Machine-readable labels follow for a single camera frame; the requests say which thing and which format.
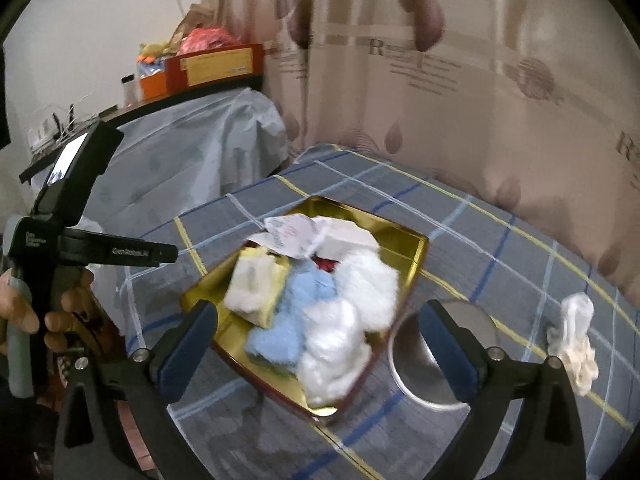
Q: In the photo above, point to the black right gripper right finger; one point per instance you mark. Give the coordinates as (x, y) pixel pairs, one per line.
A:
(546, 442)

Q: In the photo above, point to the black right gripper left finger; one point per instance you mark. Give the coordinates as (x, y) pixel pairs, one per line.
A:
(91, 443)

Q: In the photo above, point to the white yellow towel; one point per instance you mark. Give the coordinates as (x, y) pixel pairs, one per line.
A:
(256, 285)

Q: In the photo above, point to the white cloth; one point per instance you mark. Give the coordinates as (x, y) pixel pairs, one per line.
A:
(342, 237)
(336, 352)

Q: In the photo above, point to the white fluffy mitt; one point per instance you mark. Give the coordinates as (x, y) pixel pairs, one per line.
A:
(370, 285)

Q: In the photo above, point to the red white drawstring bag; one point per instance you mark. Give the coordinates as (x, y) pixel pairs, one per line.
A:
(326, 265)

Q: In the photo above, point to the cream scrunchie cloth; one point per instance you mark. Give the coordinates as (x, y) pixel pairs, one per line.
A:
(579, 361)

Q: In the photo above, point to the clear plastic bag ball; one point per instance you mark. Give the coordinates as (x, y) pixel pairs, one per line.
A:
(576, 313)

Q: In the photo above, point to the stainless steel bowl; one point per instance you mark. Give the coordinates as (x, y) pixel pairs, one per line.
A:
(432, 353)

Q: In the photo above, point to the translucent plastic cover sheet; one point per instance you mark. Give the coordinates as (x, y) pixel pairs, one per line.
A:
(183, 156)

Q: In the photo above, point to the small jar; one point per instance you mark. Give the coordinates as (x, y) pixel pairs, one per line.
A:
(130, 90)

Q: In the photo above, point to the orange box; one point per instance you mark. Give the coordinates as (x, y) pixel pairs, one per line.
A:
(152, 78)

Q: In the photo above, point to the grey plaid tablecloth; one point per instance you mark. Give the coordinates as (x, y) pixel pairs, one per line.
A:
(476, 252)

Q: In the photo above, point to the red yellow cardboard box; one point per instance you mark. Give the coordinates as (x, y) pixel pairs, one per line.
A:
(198, 69)

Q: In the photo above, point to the gold red rectangular tin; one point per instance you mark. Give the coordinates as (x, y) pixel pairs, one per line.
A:
(400, 247)

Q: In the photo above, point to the beige leaf print curtain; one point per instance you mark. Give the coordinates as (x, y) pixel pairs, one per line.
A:
(531, 105)

